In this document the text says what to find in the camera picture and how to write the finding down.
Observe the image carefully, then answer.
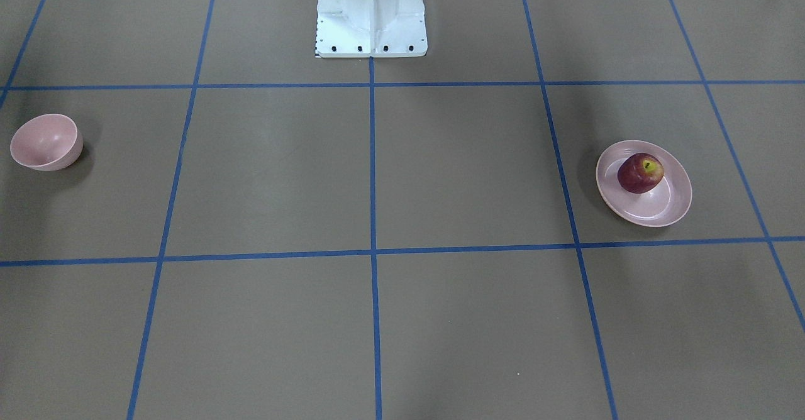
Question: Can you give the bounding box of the pink bowl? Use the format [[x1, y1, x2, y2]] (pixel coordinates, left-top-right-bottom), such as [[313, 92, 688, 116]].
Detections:
[[9, 113, 84, 172]]

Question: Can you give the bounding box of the red apple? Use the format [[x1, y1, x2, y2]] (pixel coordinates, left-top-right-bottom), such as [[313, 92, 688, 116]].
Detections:
[[616, 152, 665, 194]]

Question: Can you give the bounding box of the pink plate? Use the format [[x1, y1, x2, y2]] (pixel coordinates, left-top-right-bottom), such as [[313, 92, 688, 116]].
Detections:
[[596, 140, 692, 228]]

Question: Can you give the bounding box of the white camera post with base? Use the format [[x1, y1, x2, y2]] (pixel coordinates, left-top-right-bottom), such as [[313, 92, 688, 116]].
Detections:
[[314, 0, 428, 58]]

